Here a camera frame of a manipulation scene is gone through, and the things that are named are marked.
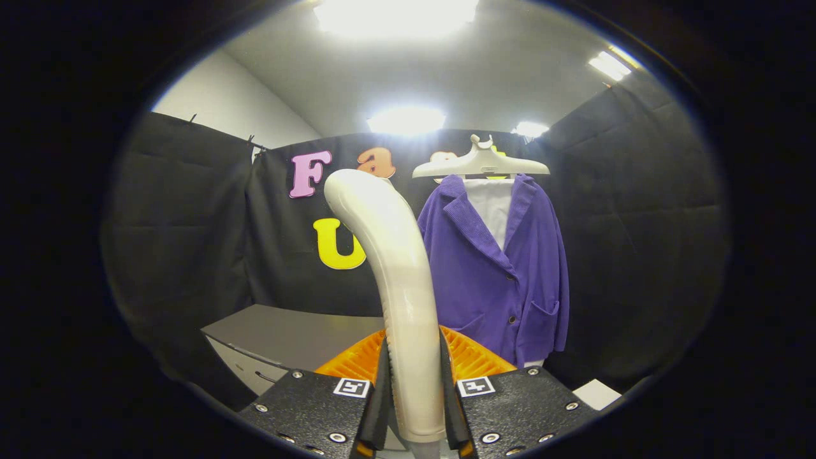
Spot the purple corduroy jacket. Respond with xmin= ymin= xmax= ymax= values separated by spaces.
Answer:
xmin=418 ymin=173 xmax=570 ymax=368

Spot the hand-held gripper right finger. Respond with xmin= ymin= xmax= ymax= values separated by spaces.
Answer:
xmin=439 ymin=325 xmax=600 ymax=458

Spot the white garment backing board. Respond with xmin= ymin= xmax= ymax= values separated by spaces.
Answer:
xmin=464 ymin=178 xmax=546 ymax=369

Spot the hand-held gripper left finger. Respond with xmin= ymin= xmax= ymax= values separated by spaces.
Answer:
xmin=239 ymin=328 xmax=391 ymax=459

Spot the double tube ceiling light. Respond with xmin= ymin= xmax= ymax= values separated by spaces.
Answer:
xmin=588 ymin=51 xmax=632 ymax=82

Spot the grey cabinet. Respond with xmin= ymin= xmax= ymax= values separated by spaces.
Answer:
xmin=201 ymin=304 xmax=386 ymax=397

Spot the white clothes hanger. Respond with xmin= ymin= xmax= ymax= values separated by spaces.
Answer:
xmin=412 ymin=134 xmax=550 ymax=179

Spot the white garment steamer head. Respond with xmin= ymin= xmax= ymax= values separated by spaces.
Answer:
xmin=324 ymin=168 xmax=447 ymax=445

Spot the wide ceiling light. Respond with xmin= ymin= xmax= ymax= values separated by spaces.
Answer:
xmin=367 ymin=107 xmax=447 ymax=136

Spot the large square ceiling light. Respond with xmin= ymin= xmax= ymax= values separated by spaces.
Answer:
xmin=314 ymin=0 xmax=479 ymax=40

